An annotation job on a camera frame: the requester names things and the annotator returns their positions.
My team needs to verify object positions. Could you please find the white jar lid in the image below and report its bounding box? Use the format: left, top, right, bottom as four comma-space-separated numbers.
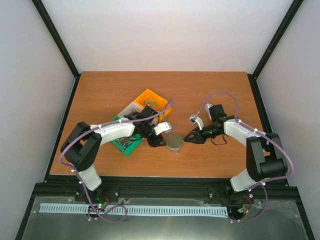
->
165, 133, 184, 148

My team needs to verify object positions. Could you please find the green candy bin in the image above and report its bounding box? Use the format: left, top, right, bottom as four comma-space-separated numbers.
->
110, 115, 144, 157

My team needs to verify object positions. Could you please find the metal scoop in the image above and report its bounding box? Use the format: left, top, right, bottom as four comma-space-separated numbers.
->
204, 103, 213, 117

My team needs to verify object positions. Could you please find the white candy bin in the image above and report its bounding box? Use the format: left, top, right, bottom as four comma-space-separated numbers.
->
117, 101, 143, 118

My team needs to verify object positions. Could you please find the orange candy bin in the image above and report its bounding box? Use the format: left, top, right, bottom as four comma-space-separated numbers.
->
133, 88, 168, 113

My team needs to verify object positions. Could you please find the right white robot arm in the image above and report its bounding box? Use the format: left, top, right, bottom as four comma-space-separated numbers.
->
183, 103, 288, 202

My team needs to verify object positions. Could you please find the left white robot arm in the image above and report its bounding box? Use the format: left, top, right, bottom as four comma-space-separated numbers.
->
60, 106, 172, 202

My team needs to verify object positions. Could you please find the metal front plate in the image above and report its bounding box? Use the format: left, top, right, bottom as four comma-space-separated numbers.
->
19, 197, 313, 240

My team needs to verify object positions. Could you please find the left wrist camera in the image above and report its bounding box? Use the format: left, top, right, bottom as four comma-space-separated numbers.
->
153, 121, 172, 136

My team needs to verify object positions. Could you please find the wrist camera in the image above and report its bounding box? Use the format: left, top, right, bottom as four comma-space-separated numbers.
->
189, 114, 204, 130
153, 121, 172, 136

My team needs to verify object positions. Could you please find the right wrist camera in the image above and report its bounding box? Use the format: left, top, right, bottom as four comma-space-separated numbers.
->
189, 114, 204, 130

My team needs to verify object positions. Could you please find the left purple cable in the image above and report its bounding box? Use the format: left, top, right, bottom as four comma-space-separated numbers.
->
58, 98, 175, 223

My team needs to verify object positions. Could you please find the purple cable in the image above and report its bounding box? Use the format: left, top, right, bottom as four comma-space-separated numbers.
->
196, 90, 295, 223
58, 98, 175, 223

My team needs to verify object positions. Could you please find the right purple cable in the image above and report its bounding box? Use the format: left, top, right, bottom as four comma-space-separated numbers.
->
196, 90, 295, 223

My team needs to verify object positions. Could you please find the black aluminium rail base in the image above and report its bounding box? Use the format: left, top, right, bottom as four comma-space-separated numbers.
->
30, 175, 302, 207

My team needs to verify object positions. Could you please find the light blue cable duct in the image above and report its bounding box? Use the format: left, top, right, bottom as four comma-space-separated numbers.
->
38, 203, 228, 218

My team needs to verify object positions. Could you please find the left black frame post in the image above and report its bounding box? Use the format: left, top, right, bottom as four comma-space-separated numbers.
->
32, 0, 80, 78

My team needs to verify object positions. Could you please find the black frame post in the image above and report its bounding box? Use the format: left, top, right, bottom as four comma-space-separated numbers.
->
32, 0, 80, 78
252, 0, 304, 80

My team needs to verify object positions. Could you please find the right black frame post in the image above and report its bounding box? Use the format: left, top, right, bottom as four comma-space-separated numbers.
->
252, 0, 304, 80

